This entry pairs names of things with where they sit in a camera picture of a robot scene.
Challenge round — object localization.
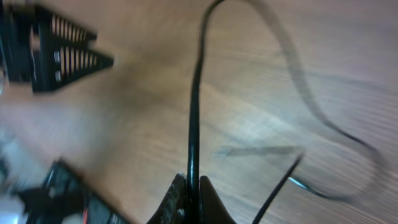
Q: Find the black braided usb cable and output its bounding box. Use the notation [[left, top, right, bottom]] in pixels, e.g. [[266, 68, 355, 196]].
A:
[[186, 0, 386, 203]]

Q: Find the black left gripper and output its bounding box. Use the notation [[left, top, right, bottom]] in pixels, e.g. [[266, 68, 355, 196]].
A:
[[1, 4, 114, 93]]

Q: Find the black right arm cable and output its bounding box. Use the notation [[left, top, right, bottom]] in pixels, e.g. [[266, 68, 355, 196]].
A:
[[251, 154, 304, 224]]

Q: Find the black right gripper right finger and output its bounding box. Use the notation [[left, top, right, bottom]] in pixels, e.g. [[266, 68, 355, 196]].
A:
[[200, 175, 236, 224]]

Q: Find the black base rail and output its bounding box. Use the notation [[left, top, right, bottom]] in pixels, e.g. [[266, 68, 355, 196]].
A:
[[14, 159, 129, 224]]

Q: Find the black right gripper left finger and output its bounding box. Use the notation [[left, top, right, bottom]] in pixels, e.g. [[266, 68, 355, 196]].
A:
[[147, 173, 187, 224]]

